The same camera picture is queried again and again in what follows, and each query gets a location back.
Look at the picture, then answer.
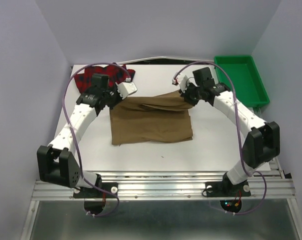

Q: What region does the tan brown skirt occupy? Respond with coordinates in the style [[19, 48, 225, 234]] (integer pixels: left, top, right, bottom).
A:
[[109, 91, 193, 146]]

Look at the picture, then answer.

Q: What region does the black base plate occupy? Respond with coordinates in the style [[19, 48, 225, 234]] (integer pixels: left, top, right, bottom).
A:
[[72, 182, 119, 200], [201, 181, 251, 198]]

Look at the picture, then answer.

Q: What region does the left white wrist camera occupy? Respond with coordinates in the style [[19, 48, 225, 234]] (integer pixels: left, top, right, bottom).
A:
[[117, 81, 138, 100]]

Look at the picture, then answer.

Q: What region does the green plastic bin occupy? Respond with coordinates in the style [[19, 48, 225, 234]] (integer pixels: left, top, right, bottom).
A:
[[214, 55, 270, 108]]

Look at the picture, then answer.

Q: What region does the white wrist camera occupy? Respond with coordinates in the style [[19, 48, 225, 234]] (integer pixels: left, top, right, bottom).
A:
[[117, 81, 138, 100], [172, 74, 190, 93]]

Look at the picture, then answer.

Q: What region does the aluminium rail frame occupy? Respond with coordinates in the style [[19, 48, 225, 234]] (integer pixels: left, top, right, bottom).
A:
[[20, 107, 302, 240]]

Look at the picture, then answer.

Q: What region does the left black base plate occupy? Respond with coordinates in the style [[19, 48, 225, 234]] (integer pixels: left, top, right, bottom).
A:
[[72, 182, 119, 200]]

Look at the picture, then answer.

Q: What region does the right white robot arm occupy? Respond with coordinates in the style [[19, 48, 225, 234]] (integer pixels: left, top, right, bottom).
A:
[[172, 67, 280, 195]]

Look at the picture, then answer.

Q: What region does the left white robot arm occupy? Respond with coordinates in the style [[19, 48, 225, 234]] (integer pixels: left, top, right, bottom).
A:
[[36, 74, 137, 197]]

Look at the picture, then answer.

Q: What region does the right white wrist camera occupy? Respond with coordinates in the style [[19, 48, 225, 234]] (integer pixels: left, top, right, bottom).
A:
[[172, 74, 190, 93]]

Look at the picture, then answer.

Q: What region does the red plaid skirt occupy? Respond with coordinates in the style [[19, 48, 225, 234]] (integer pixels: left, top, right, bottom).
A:
[[74, 65, 127, 94]]

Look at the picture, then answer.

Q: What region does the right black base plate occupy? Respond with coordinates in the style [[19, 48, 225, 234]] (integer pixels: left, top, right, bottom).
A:
[[201, 181, 251, 198]]

